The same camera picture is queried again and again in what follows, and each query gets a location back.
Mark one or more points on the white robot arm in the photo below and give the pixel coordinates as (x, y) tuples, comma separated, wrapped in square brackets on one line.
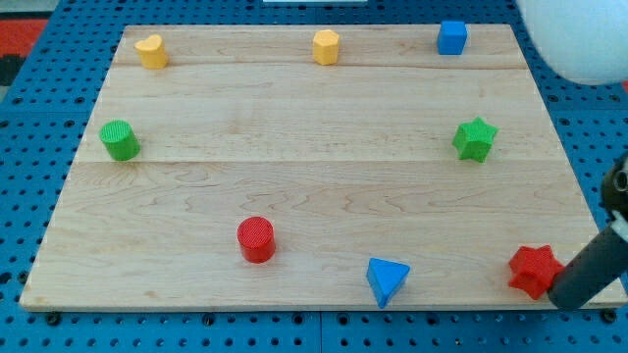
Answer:
[(584, 41)]

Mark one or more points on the blue triangle block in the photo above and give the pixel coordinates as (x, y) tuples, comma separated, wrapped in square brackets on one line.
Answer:
[(386, 278)]

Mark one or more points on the red cylinder block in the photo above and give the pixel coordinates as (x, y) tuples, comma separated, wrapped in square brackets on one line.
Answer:
[(256, 239)]

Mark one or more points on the wooden board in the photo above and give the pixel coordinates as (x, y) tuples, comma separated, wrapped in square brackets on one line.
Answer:
[(347, 162)]

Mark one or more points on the yellow hexagon block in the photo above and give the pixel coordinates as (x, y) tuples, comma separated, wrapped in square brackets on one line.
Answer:
[(326, 47)]

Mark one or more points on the green star block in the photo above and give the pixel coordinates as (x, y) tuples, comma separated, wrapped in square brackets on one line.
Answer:
[(474, 140)]

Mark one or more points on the green cylinder block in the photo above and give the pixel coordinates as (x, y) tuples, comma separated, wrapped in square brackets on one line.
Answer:
[(119, 140)]

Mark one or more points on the blue cube block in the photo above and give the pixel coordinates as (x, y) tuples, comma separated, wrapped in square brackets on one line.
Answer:
[(452, 37)]

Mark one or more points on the yellow heart block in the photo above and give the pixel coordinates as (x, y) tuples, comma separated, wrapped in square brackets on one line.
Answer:
[(152, 53)]

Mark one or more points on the red star block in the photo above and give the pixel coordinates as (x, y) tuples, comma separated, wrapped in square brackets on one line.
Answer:
[(533, 270)]

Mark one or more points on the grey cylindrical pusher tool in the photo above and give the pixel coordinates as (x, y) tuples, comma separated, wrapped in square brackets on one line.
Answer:
[(596, 266)]

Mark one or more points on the black tool mount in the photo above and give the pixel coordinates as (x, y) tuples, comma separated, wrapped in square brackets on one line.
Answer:
[(614, 189)]

